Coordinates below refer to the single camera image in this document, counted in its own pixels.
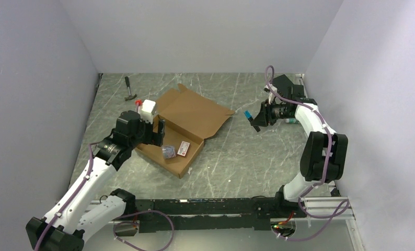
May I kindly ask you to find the brown cardboard box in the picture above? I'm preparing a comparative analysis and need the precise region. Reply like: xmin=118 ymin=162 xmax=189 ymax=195
xmin=135 ymin=83 xmax=234 ymax=178

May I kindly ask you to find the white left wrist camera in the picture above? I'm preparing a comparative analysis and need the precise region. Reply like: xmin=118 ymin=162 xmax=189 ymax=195
xmin=135 ymin=99 xmax=157 ymax=124

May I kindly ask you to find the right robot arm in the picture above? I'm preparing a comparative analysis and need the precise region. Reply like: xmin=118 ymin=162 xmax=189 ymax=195
xmin=247 ymin=84 xmax=348 ymax=217

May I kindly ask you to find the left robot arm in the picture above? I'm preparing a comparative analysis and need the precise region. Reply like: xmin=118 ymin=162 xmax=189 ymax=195
xmin=26 ymin=110 xmax=165 ymax=250

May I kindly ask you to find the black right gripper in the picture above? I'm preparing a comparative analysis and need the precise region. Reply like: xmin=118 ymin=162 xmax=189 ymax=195
xmin=251 ymin=99 xmax=292 ymax=127

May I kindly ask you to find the green white glue stick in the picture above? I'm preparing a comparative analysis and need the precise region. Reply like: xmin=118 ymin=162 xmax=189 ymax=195
xmin=284 ymin=118 xmax=298 ymax=123

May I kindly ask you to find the red white staples box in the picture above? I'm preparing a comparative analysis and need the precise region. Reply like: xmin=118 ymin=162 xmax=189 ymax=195
xmin=177 ymin=141 xmax=190 ymax=157

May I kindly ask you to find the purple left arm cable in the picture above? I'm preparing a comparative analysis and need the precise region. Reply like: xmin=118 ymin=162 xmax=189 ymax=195
xmin=34 ymin=142 xmax=175 ymax=251

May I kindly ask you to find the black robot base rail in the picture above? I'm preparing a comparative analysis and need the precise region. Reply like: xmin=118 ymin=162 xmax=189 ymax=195
xmin=112 ymin=196 xmax=307 ymax=238

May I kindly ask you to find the clear box of paper clips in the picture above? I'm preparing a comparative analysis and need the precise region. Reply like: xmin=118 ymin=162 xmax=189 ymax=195
xmin=161 ymin=145 xmax=177 ymax=159

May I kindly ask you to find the black blue highlighter marker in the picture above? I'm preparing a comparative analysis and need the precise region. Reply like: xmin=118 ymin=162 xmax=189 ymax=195
xmin=244 ymin=110 xmax=261 ymax=132

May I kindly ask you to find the black handled hammer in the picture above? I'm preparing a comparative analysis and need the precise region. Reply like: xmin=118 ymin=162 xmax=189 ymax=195
xmin=124 ymin=76 xmax=137 ymax=101

